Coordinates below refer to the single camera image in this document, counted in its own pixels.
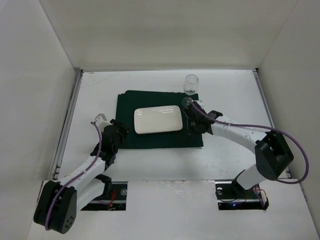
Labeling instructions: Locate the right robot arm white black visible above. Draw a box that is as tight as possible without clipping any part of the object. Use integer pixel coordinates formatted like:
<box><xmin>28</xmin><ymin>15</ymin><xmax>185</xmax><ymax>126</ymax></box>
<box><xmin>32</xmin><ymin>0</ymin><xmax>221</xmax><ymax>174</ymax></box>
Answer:
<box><xmin>183</xmin><ymin>101</ymin><xmax>294</xmax><ymax>191</ymax></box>

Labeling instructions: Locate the white rectangular plate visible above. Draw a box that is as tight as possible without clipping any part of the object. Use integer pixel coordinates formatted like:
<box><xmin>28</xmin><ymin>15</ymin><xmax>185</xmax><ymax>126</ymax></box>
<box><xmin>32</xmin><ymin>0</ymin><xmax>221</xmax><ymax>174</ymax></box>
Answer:
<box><xmin>133</xmin><ymin>105</ymin><xmax>183</xmax><ymax>135</ymax></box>

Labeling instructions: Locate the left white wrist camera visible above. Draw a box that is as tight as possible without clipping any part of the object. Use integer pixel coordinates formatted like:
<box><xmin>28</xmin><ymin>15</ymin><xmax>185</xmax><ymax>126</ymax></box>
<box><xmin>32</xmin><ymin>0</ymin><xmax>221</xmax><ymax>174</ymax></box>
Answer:
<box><xmin>94</xmin><ymin>113</ymin><xmax>111</xmax><ymax>133</ymax></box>

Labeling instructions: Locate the right aluminium table rail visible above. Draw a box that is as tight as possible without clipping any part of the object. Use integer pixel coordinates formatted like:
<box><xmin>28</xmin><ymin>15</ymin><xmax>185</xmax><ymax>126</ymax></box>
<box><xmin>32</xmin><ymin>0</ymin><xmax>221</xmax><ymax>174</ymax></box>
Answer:
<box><xmin>252</xmin><ymin>68</ymin><xmax>292</xmax><ymax>180</ymax></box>

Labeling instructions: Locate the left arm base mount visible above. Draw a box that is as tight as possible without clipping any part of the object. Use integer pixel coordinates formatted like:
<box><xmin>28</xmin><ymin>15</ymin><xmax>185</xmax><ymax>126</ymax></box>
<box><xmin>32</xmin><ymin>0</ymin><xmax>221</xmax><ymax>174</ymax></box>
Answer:
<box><xmin>80</xmin><ymin>174</ymin><xmax>128</xmax><ymax>211</ymax></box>

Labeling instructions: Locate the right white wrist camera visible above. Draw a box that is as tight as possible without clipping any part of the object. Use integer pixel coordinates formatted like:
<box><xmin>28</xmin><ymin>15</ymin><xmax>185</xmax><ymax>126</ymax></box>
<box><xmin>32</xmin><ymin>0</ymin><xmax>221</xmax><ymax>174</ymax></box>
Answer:
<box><xmin>195</xmin><ymin>100</ymin><xmax>204</xmax><ymax>108</ymax></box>

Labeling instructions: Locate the aluminium table rail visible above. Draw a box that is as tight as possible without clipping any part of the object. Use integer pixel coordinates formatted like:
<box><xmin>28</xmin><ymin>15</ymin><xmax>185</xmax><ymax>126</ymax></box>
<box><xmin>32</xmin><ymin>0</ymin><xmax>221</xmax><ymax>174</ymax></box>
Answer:
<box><xmin>252</xmin><ymin>68</ymin><xmax>292</xmax><ymax>180</ymax></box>
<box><xmin>48</xmin><ymin>67</ymin><xmax>83</xmax><ymax>180</ymax></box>

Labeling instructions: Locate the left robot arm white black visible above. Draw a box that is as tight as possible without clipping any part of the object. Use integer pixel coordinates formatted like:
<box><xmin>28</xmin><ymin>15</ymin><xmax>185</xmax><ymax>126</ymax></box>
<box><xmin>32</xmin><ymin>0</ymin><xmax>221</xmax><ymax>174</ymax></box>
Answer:
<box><xmin>33</xmin><ymin>116</ymin><xmax>130</xmax><ymax>234</ymax></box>

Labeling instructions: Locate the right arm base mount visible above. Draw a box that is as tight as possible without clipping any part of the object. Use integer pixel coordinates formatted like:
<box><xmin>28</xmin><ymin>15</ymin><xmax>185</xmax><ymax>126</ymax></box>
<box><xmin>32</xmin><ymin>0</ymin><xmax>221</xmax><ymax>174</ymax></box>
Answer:
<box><xmin>215</xmin><ymin>177</ymin><xmax>270</xmax><ymax>211</ymax></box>

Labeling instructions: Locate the left aluminium table rail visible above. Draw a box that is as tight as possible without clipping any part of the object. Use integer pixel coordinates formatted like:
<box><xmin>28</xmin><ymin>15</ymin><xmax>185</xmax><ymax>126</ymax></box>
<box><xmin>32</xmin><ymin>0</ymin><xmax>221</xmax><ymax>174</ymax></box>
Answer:
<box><xmin>48</xmin><ymin>67</ymin><xmax>83</xmax><ymax>180</ymax></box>

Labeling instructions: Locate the dark green cloth napkin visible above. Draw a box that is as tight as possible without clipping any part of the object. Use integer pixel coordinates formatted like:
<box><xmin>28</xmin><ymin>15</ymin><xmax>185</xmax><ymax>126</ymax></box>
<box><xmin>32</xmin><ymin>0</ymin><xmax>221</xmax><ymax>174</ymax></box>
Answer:
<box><xmin>115</xmin><ymin>90</ymin><xmax>204</xmax><ymax>150</ymax></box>

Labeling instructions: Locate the clear wine glass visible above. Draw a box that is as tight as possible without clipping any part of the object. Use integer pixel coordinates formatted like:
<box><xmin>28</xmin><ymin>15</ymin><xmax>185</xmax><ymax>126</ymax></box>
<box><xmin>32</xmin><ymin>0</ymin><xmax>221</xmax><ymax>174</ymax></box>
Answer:
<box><xmin>181</xmin><ymin>74</ymin><xmax>199</xmax><ymax>107</ymax></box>

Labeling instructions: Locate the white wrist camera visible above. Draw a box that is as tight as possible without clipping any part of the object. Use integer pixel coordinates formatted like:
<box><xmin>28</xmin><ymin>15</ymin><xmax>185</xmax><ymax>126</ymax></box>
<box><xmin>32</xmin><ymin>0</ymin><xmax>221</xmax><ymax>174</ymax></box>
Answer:
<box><xmin>195</xmin><ymin>100</ymin><xmax>204</xmax><ymax>108</ymax></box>
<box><xmin>94</xmin><ymin>113</ymin><xmax>111</xmax><ymax>133</ymax></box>

